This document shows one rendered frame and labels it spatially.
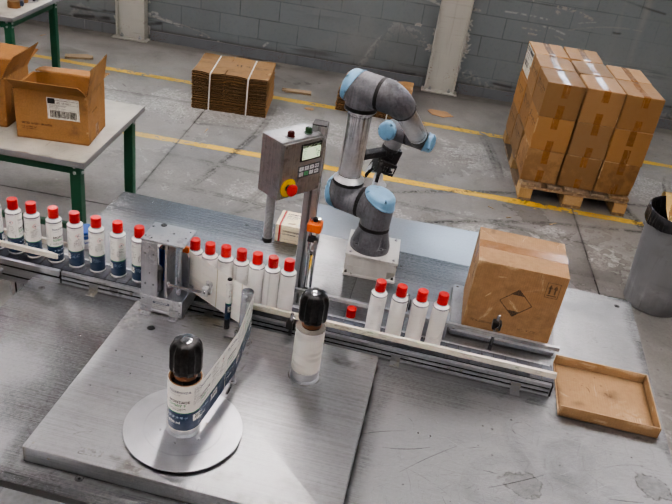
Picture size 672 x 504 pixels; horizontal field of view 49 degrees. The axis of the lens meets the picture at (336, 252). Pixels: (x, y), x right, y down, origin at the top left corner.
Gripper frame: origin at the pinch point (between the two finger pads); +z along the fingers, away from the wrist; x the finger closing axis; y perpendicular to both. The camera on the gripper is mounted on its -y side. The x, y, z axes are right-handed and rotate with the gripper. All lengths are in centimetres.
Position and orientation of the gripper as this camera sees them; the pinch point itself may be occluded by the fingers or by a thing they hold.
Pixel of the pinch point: (366, 185)
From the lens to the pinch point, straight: 314.6
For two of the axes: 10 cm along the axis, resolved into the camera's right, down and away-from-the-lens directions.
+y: 9.1, 2.3, 3.4
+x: -1.5, -5.7, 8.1
